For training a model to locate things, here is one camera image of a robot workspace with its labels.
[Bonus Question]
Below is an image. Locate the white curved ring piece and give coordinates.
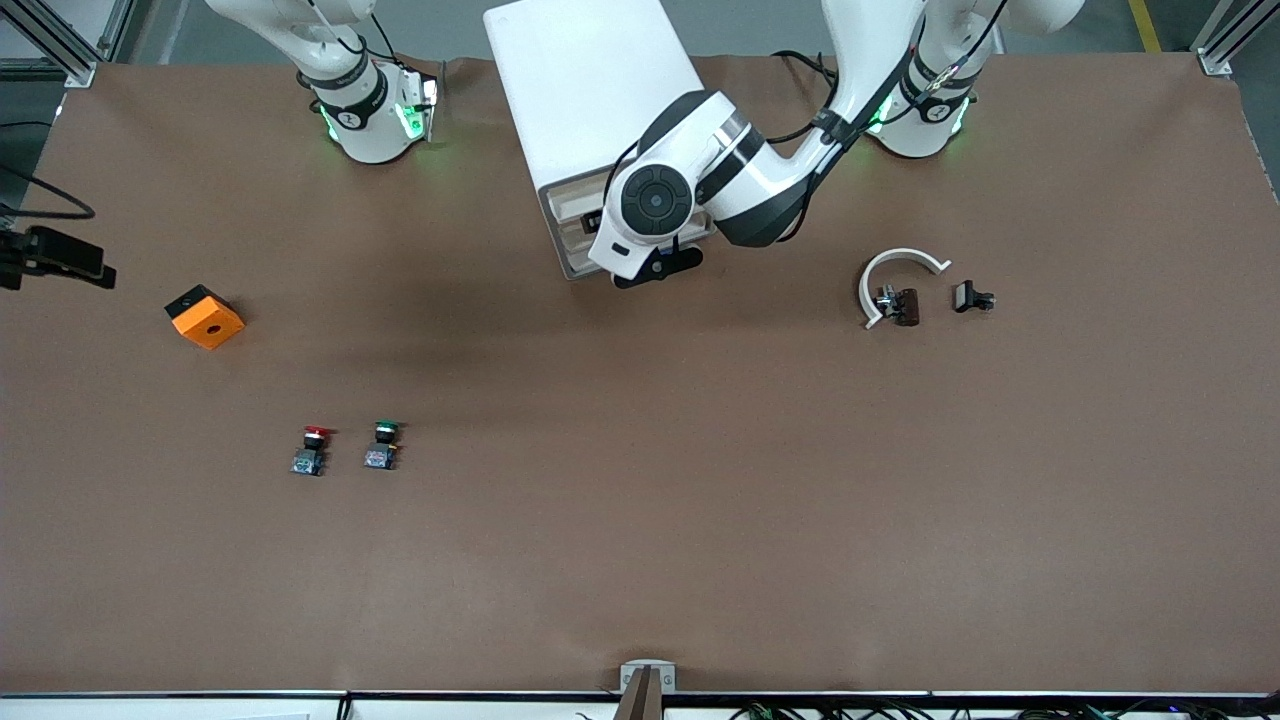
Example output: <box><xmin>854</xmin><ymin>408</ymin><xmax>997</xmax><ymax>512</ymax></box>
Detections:
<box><xmin>858</xmin><ymin>248</ymin><xmax>952</xmax><ymax>330</ymax></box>

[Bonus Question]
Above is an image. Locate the aluminium frame post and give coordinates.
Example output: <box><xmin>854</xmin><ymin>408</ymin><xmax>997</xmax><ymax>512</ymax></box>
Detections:
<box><xmin>1193</xmin><ymin>0</ymin><xmax>1280</xmax><ymax>77</ymax></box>
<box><xmin>0</xmin><ymin>0</ymin><xmax>136</xmax><ymax>89</ymax></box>

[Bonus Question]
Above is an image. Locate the red push button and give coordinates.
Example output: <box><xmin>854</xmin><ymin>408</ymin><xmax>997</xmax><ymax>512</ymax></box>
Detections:
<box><xmin>290</xmin><ymin>425</ymin><xmax>334</xmax><ymax>477</ymax></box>

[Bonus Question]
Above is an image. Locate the small brown black connector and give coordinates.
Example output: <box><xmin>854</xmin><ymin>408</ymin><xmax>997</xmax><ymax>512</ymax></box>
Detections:
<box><xmin>874</xmin><ymin>285</ymin><xmax>921</xmax><ymax>328</ymax></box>

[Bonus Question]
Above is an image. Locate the green push button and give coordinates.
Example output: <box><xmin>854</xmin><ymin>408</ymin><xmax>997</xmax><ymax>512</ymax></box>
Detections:
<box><xmin>363</xmin><ymin>420</ymin><xmax>404</xmax><ymax>472</ymax></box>

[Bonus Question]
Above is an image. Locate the brown table cover mat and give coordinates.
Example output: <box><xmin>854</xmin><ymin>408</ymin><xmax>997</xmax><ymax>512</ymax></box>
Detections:
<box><xmin>0</xmin><ymin>50</ymin><xmax>1280</xmax><ymax>696</ymax></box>

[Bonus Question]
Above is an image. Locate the arm base connector panel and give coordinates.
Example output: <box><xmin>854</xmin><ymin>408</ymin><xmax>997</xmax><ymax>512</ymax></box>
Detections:
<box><xmin>395</xmin><ymin>68</ymin><xmax>441</xmax><ymax>143</ymax></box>

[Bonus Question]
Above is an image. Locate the white table edge rail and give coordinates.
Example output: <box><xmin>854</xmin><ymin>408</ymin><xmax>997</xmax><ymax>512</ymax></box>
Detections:
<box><xmin>0</xmin><ymin>690</ymin><xmax>1280</xmax><ymax>720</ymax></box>

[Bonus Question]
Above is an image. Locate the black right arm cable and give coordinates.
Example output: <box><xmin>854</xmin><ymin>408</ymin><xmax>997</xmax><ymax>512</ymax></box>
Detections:
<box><xmin>0</xmin><ymin>163</ymin><xmax>97</xmax><ymax>221</ymax></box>

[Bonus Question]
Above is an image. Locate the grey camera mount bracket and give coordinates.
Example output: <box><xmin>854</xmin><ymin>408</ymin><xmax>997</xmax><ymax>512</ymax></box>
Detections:
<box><xmin>615</xmin><ymin>660</ymin><xmax>677</xmax><ymax>720</ymax></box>

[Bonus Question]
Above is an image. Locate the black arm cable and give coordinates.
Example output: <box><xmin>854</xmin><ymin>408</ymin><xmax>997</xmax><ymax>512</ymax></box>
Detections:
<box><xmin>0</xmin><ymin>163</ymin><xmax>97</xmax><ymax>221</ymax></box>
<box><xmin>603</xmin><ymin>0</ymin><xmax>1006</xmax><ymax>246</ymax></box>

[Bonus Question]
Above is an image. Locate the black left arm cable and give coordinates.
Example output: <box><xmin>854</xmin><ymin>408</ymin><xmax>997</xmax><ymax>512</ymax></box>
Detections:
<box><xmin>603</xmin><ymin>0</ymin><xmax>1006</xmax><ymax>246</ymax></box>

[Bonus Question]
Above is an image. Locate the black base power cable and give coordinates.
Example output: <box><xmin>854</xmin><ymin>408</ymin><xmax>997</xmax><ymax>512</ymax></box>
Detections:
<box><xmin>773</xmin><ymin>48</ymin><xmax>839</xmax><ymax>83</ymax></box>

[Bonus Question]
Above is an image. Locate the orange box with hole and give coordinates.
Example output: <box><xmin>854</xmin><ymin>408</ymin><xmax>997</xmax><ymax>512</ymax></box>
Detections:
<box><xmin>164</xmin><ymin>284</ymin><xmax>246</xmax><ymax>351</ymax></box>

